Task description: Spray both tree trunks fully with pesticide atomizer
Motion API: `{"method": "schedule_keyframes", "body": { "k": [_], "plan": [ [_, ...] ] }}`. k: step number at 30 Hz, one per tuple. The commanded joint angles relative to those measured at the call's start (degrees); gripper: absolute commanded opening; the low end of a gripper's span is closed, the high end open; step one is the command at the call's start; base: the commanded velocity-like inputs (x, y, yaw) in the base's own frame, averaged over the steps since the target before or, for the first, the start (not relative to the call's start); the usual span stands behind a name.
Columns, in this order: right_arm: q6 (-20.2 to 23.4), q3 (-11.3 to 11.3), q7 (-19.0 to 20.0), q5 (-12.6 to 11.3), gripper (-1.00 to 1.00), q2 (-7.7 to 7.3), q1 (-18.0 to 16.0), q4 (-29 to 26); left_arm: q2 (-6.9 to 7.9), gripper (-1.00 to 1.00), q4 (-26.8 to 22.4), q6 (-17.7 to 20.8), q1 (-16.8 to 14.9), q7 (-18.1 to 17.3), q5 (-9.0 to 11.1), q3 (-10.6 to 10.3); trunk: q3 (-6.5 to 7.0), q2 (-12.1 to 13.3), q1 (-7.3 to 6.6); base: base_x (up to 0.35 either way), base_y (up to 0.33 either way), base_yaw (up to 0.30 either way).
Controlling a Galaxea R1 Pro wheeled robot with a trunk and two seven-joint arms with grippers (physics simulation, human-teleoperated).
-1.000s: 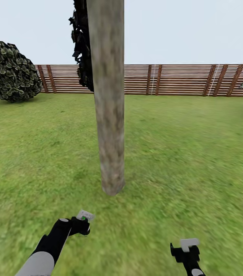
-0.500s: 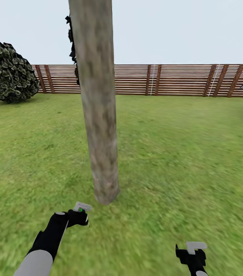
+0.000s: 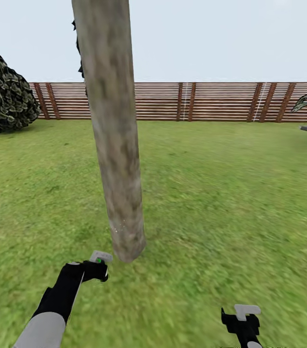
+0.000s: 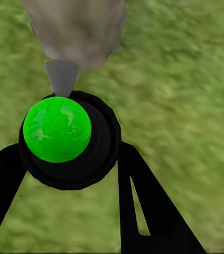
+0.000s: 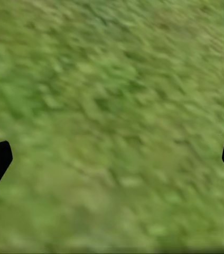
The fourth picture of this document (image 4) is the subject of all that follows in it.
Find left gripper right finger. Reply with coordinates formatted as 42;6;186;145
117;142;207;254

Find pesticide atomizer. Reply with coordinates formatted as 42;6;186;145
18;59;122;191

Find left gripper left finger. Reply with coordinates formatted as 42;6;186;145
0;144;28;225

